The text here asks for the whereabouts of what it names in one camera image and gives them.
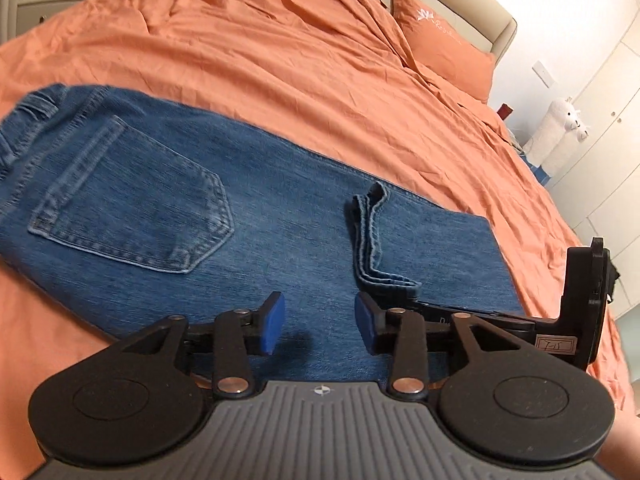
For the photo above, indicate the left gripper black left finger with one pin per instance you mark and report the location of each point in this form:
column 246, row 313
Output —
column 266, row 325

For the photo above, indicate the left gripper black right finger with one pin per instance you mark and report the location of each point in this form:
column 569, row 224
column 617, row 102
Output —
column 378, row 327

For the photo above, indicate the blue denim jeans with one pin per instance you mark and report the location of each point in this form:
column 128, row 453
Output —
column 126, row 209

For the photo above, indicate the white wardrobe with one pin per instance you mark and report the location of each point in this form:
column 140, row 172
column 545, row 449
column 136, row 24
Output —
column 597, row 190

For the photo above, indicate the white plush alpaca toy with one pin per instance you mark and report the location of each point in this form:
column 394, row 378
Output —
column 558, row 136

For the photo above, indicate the small red box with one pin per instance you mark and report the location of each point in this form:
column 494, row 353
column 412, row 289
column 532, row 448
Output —
column 504, row 111

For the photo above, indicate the orange bed duvet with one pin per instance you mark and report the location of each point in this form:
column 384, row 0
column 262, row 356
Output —
column 334, row 76

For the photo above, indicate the orange pillow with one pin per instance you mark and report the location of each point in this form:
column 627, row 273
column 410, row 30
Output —
column 438, row 46

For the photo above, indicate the white wall switch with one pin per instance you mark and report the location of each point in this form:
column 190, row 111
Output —
column 543, row 74

